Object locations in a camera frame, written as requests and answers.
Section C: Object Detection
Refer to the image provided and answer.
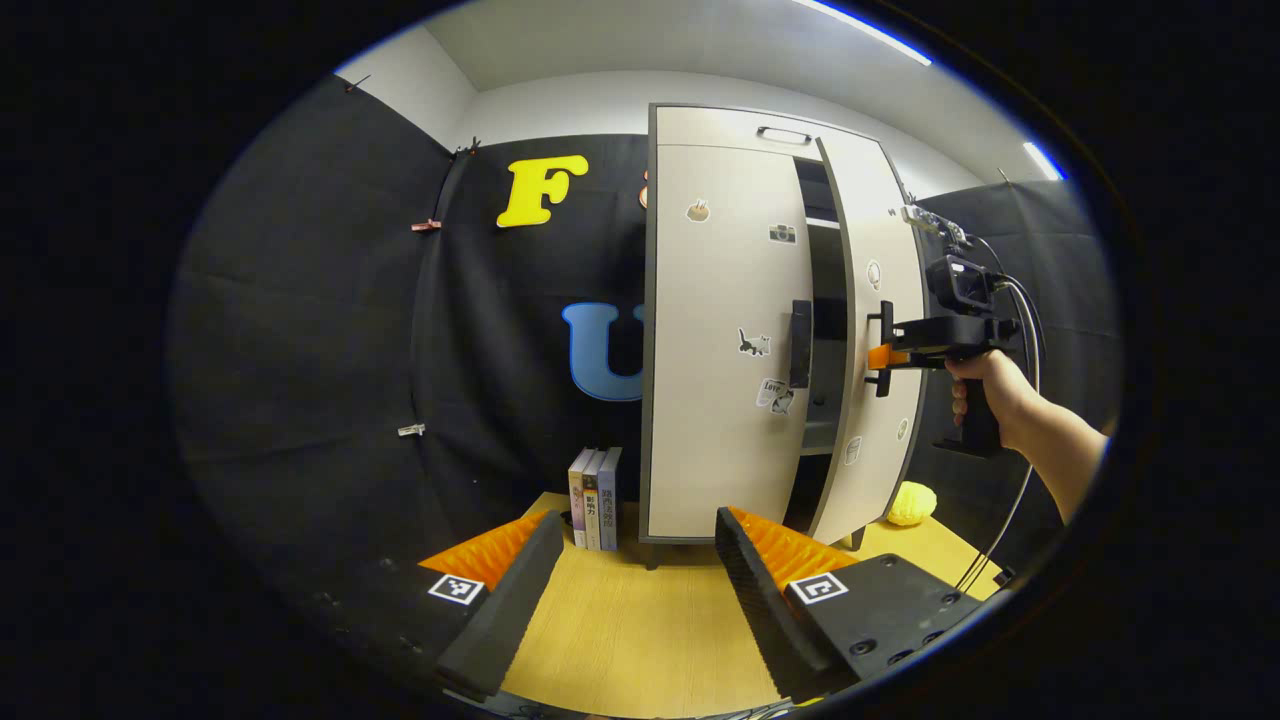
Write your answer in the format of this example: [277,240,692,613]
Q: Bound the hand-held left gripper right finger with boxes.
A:
[714,506,989,703]

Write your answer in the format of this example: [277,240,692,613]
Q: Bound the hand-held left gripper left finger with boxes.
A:
[295,510,567,703]

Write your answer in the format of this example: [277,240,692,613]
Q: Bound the grey double-door shoe cabinet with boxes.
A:
[640,103,931,571]

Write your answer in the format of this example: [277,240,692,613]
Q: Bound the grey cabinet drawer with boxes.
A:
[655,105,881,153]

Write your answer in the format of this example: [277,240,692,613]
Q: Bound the white spine book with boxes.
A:
[568,450,591,549]

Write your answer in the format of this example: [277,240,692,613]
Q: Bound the dark grey spine book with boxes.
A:
[582,450,606,551]

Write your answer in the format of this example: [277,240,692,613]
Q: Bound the blue-grey spine book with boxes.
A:
[598,447,623,553]

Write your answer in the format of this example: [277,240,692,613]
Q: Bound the yellow bumpy round object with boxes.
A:
[888,482,938,528]

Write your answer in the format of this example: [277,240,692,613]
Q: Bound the black backdrop cloth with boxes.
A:
[168,75,1121,601]

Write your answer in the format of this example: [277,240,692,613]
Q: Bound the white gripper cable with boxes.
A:
[955,275,1043,593]

